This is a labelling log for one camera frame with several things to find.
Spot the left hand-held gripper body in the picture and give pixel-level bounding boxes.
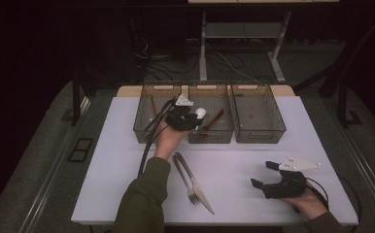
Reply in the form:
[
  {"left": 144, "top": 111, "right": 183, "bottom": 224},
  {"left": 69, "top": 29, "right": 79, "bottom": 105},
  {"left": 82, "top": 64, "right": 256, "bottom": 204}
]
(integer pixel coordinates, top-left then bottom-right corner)
[{"left": 164, "top": 93, "right": 201, "bottom": 133}]

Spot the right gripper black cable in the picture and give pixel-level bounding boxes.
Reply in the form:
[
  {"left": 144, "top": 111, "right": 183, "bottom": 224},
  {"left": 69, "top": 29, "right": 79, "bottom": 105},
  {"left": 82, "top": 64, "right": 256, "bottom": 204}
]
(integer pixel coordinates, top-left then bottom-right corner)
[{"left": 305, "top": 176, "right": 365, "bottom": 233}]

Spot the metal fork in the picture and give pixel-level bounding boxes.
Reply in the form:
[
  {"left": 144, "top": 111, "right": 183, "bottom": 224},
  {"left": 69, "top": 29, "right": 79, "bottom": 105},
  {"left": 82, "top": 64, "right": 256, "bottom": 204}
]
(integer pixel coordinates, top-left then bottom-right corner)
[{"left": 171, "top": 153, "right": 202, "bottom": 207}]

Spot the person's right hand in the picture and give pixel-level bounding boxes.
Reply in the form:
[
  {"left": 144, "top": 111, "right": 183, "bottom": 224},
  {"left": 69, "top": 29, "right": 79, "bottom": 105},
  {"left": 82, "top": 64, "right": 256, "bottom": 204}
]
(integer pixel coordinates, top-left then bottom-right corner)
[{"left": 280, "top": 186, "right": 329, "bottom": 221}]

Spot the tangle of black floor cables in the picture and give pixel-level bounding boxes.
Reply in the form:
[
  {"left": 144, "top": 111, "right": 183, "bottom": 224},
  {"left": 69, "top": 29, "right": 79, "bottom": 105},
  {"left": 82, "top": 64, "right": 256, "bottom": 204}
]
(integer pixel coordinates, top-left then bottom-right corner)
[{"left": 133, "top": 35, "right": 203, "bottom": 83}]

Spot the smoky clear plastic bin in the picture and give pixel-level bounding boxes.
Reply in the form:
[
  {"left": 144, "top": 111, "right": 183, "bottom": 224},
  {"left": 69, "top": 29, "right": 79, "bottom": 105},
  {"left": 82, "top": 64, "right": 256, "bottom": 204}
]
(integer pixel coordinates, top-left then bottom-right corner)
[
  {"left": 229, "top": 81, "right": 288, "bottom": 145},
  {"left": 132, "top": 81, "right": 183, "bottom": 145},
  {"left": 187, "top": 81, "right": 235, "bottom": 145}
]

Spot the metal knife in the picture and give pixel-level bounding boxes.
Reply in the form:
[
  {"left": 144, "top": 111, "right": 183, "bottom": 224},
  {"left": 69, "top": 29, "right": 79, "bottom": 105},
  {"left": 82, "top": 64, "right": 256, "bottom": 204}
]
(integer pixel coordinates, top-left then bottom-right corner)
[{"left": 175, "top": 151, "right": 216, "bottom": 216}]

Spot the white metal desk frame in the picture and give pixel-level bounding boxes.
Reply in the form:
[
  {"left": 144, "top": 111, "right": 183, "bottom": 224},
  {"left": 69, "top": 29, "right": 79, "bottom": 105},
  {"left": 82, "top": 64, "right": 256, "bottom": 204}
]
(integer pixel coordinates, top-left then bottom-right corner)
[{"left": 198, "top": 9, "right": 294, "bottom": 84}]

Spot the black rectangular floor frame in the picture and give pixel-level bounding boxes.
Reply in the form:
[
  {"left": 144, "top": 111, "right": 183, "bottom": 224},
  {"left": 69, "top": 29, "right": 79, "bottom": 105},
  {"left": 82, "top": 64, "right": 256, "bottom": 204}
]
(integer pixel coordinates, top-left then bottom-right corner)
[{"left": 66, "top": 137, "right": 94, "bottom": 163}]

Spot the black metal stand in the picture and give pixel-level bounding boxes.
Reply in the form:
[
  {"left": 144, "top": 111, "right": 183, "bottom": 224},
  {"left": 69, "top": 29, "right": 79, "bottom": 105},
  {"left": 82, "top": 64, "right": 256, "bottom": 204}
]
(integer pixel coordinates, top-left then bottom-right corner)
[
  {"left": 291, "top": 13, "right": 375, "bottom": 128},
  {"left": 70, "top": 71, "right": 90, "bottom": 127}
]

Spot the white floor cable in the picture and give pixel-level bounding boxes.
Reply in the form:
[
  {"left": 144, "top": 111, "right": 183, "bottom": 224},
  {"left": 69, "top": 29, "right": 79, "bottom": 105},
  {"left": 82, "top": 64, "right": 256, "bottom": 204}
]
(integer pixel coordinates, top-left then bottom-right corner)
[{"left": 213, "top": 50, "right": 259, "bottom": 83}]

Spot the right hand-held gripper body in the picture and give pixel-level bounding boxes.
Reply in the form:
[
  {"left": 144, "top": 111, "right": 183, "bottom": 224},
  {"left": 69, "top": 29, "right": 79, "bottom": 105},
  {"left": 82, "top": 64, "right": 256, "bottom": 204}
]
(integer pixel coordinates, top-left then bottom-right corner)
[{"left": 261, "top": 155, "right": 323, "bottom": 200}]

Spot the metal floor rail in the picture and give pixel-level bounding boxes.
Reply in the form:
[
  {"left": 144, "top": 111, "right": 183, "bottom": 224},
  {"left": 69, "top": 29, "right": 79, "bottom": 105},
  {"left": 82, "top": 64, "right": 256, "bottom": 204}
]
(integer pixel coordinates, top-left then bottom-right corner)
[
  {"left": 329, "top": 106, "right": 375, "bottom": 224},
  {"left": 18, "top": 96, "right": 92, "bottom": 233}
]

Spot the white ceramic spoon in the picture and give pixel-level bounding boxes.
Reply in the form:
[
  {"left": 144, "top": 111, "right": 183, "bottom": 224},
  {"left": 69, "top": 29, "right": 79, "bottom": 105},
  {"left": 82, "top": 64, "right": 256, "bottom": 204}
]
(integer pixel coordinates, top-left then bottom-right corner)
[{"left": 192, "top": 107, "right": 208, "bottom": 131}]

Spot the person's left hand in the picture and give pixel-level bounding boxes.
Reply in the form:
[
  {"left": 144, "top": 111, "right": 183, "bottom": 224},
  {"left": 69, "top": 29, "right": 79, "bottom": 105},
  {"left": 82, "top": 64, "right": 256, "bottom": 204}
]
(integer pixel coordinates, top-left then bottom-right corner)
[{"left": 153, "top": 120, "right": 190, "bottom": 162}]

